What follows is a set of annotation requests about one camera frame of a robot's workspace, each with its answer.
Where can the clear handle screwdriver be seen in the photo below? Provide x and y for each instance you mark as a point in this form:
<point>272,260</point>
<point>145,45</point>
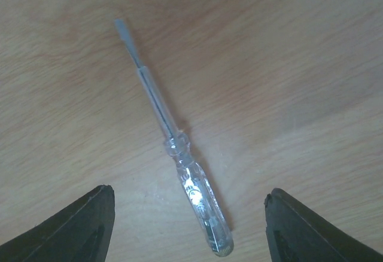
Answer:
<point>177,145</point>

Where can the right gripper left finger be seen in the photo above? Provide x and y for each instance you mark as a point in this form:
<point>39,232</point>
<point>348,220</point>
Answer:
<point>79,232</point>

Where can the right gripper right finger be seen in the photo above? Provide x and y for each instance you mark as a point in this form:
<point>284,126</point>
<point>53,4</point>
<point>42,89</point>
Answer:
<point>297,233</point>

